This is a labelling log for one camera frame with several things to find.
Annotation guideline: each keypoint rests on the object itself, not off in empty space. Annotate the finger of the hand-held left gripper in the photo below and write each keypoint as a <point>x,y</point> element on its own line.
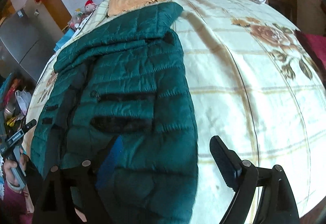
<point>30,126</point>

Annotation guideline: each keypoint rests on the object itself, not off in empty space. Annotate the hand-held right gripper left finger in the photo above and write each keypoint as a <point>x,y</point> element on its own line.
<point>109,163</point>

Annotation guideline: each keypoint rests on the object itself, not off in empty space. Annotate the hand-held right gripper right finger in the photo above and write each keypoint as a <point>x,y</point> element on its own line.
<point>225,163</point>

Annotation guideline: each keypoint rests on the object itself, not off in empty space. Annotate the green quilted jacket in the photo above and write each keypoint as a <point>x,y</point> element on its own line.
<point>132,81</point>

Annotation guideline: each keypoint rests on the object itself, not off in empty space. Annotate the person's left forearm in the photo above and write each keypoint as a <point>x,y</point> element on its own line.
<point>15,206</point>

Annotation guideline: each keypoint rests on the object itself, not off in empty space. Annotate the person's left hand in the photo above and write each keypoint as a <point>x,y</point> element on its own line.
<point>9,171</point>

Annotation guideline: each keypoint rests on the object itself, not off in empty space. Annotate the white plastic bag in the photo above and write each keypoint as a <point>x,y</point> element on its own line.
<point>23,103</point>

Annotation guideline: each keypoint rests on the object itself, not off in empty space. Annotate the grey refrigerator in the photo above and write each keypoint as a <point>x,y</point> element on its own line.
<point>23,43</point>

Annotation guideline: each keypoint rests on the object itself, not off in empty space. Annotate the floral cream bedspread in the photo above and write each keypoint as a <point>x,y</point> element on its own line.
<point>242,73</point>

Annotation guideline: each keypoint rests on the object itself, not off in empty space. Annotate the blue bag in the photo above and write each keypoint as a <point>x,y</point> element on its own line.
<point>63,40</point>

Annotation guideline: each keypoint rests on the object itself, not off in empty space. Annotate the wooden wardrobe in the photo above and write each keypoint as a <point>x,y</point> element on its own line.
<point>58,7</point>

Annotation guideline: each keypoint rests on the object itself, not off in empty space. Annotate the plush toy with red hat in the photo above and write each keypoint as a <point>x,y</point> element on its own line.
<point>90,6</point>

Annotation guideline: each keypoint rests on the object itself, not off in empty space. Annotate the pink cloth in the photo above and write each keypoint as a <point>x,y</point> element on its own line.
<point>314,48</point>

